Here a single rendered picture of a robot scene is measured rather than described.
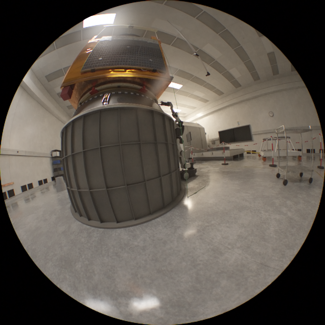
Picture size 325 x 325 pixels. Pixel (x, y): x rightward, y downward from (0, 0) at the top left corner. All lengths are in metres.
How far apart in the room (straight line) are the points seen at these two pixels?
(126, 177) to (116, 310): 1.01
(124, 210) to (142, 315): 0.90
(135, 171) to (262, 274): 1.25
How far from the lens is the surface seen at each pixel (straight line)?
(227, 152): 5.44
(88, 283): 0.81
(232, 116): 9.10
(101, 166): 0.90
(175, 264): 0.70
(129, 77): 1.53
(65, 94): 1.62
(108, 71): 1.61
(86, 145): 1.01
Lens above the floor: 0.64
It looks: 4 degrees down
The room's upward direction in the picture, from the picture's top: 7 degrees counter-clockwise
